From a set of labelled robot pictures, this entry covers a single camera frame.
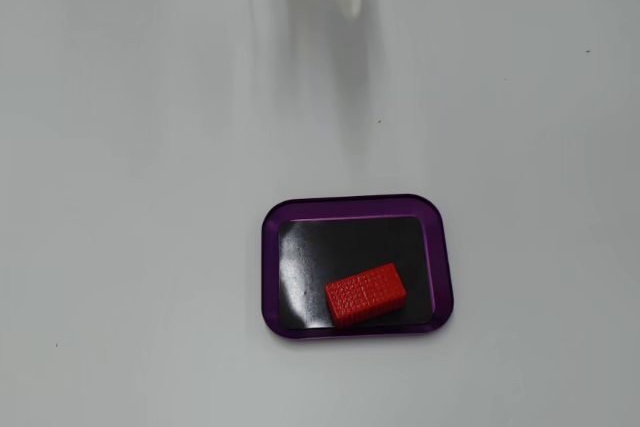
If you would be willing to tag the red textured rectangular block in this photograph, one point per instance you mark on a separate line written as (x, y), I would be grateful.
(365, 294)

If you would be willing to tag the purple metal tray black base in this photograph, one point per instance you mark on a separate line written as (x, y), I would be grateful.
(350, 247)

